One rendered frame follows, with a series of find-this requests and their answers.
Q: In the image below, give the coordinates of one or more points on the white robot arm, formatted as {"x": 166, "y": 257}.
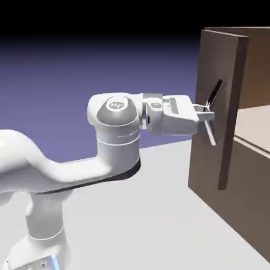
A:
{"x": 114, "y": 145}

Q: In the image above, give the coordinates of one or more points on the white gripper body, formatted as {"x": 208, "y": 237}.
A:
{"x": 179, "y": 120}

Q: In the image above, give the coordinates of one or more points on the brown wooden cabinet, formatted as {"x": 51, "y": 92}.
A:
{"x": 258, "y": 71}

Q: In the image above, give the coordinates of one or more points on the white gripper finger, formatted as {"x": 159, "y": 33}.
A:
{"x": 206, "y": 116}
{"x": 199, "y": 107}

